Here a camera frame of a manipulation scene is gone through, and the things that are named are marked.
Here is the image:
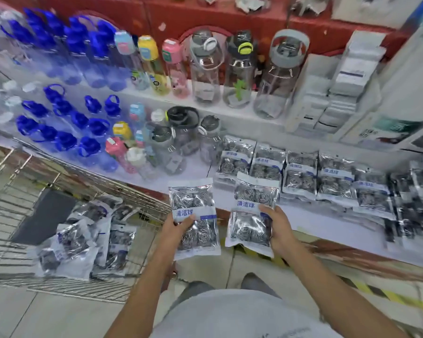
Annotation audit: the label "person's right forearm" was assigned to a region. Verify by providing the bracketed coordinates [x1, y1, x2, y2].
[277, 243, 411, 338]

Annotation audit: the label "large clear grey-handle bottle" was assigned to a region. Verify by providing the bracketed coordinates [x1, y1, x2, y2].
[253, 29, 310, 120]

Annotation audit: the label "person's white shirt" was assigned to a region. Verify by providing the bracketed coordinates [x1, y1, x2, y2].
[151, 288, 343, 338]

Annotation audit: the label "dark grey lid clear bottle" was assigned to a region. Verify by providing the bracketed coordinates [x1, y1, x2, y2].
[145, 124, 187, 175]

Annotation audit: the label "person's right hand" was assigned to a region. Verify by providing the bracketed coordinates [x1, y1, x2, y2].
[259, 205, 300, 258]

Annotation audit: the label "person's grey trousers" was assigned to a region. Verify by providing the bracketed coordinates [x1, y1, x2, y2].
[169, 272, 281, 314]

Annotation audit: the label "pile of steel scrubber packs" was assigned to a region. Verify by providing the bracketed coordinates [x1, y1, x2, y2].
[33, 194, 137, 280]

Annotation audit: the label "red shelf back panel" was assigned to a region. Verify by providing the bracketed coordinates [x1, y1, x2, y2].
[7, 0, 409, 64]

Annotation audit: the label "row of steel scrubber packs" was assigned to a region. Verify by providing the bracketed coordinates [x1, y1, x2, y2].
[215, 134, 423, 255]

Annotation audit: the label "person's left hand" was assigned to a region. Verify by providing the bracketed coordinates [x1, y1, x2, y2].
[160, 212, 197, 256]

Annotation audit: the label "white display shelf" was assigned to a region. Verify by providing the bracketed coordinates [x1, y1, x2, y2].
[0, 60, 423, 271]

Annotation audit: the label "stack of white boxes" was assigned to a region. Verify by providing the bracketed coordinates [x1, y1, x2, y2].
[285, 31, 387, 138]

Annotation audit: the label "person's left forearm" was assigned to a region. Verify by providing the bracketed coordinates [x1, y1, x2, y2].
[104, 244, 178, 338]

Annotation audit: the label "small light blue lid bottle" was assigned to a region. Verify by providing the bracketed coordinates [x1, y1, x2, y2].
[128, 103, 147, 136]

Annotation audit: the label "metal wire shopping cart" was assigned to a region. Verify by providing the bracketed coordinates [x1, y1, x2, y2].
[0, 142, 180, 304]

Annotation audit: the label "large white teal boxes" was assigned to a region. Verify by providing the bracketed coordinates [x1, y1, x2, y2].
[338, 0, 423, 151]

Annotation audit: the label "small white lid bottle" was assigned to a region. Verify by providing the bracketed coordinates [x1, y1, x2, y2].
[126, 147, 157, 181]

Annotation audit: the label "small pink lid bottle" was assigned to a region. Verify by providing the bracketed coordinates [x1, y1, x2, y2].
[105, 137, 136, 174]

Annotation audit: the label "steel scrubber packet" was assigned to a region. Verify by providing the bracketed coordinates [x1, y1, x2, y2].
[224, 171, 281, 258]
[168, 178, 222, 261]

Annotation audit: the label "small yellow lid bottle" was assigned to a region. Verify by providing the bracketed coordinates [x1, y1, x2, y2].
[112, 121, 133, 142]

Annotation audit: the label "black lid clear bottle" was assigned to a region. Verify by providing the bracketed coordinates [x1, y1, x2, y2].
[166, 106, 200, 156]

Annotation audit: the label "black cart mat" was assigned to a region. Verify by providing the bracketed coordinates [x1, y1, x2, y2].
[11, 189, 79, 246]

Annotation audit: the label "clear bottle green ring lid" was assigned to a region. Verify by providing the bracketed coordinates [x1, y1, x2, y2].
[222, 30, 257, 109]

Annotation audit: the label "group of blue-lid bottles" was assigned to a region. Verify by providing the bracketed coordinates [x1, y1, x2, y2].
[15, 84, 122, 173]
[0, 8, 127, 92]

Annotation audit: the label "group of clear white-lid bottles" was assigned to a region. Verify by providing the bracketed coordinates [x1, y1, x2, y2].
[0, 7, 44, 138]

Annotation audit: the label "yellow black hazard tape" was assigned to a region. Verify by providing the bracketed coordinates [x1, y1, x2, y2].
[211, 239, 423, 317]

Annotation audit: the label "clear bottle white ring lid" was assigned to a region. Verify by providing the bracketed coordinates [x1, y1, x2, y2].
[190, 28, 225, 105]

